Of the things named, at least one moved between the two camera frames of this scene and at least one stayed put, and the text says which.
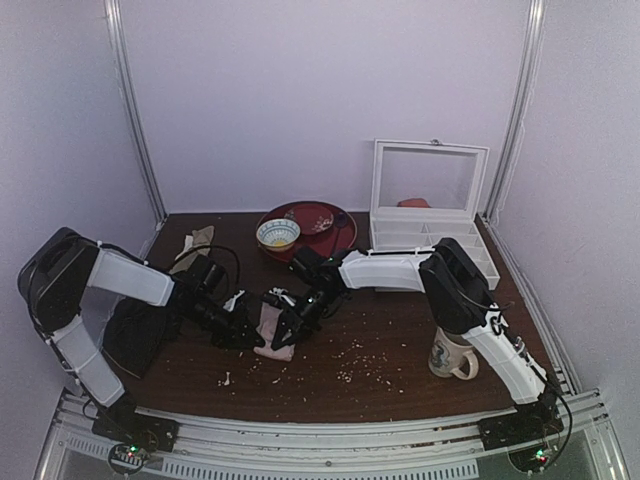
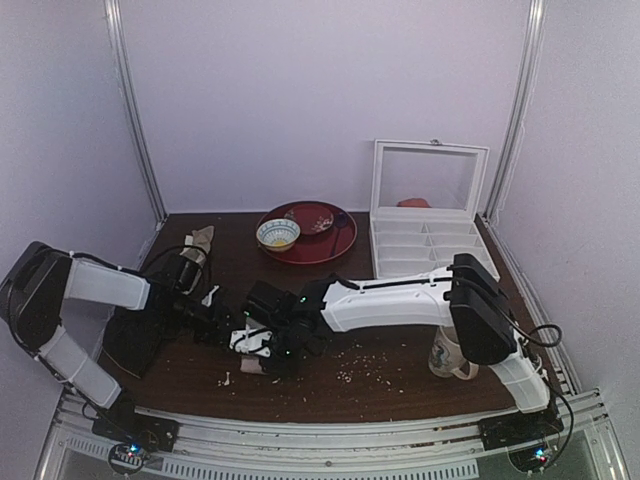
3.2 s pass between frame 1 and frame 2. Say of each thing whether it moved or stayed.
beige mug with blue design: stayed
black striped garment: stayed
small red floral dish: stayed
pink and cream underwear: moved
